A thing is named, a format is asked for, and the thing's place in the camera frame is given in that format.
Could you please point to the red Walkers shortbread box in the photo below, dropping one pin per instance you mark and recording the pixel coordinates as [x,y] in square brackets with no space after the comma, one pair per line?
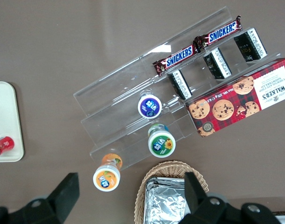
[240,98]

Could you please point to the clear acrylic tiered stand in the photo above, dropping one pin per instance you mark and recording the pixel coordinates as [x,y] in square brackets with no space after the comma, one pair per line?
[123,77]

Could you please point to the silver foil packet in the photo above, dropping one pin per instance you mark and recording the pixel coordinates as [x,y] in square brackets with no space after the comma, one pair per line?
[166,180]
[163,205]

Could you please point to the white plastic tray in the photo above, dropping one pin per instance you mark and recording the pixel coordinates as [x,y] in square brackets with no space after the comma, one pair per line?
[4,116]

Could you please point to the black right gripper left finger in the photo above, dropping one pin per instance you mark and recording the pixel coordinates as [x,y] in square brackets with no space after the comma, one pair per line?
[63,198]

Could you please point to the Snickers chocolate bar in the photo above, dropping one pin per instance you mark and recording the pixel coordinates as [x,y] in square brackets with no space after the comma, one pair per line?
[180,57]
[222,32]

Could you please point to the green lid gum bottle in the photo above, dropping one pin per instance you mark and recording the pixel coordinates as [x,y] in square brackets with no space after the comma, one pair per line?
[161,143]

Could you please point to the black white chocolate box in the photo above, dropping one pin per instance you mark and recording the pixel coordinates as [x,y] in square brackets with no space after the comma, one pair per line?
[217,63]
[180,85]
[250,45]

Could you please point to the tan oval wicker basket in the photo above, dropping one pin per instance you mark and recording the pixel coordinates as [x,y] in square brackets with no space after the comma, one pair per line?
[166,169]

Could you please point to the orange lid gum bottle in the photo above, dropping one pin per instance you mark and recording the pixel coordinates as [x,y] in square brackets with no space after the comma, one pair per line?
[106,178]

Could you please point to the small red drink bottle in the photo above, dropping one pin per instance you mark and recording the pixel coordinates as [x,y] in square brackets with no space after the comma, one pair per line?
[4,144]

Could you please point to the purple lid gum bottle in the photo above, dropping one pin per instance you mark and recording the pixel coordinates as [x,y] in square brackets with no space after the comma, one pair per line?
[149,107]

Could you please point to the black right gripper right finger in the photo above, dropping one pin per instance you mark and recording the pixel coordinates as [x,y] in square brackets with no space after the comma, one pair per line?
[195,193]

